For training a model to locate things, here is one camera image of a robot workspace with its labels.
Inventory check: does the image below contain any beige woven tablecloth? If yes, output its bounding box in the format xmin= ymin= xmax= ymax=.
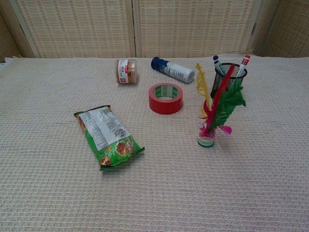
xmin=0 ymin=52 xmax=309 ymax=232

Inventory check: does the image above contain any black mesh pen holder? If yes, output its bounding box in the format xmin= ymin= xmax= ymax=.
xmin=210 ymin=62 xmax=248 ymax=100

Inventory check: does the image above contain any clear plastic snack jar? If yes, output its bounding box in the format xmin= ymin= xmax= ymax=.
xmin=115 ymin=58 xmax=140 ymax=86

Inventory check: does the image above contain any green snack bag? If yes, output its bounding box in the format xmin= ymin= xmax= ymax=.
xmin=73 ymin=104 xmax=146 ymax=172

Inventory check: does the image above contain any blue white bottle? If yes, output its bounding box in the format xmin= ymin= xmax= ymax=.
xmin=151 ymin=56 xmax=196 ymax=84

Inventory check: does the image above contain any colourful feather shuttlecock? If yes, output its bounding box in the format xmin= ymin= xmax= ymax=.
xmin=195 ymin=63 xmax=247 ymax=148

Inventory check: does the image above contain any red tape roll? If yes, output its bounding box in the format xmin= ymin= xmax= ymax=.
xmin=148 ymin=82 xmax=184 ymax=115

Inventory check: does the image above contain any woven folding screen panel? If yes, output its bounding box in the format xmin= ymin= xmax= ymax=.
xmin=0 ymin=0 xmax=35 ymax=61
xmin=248 ymin=0 xmax=309 ymax=58
xmin=8 ymin=0 xmax=137 ymax=59
xmin=131 ymin=0 xmax=265 ymax=59

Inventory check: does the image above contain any red capped white marker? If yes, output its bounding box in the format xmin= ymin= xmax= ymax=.
xmin=235 ymin=54 xmax=251 ymax=78

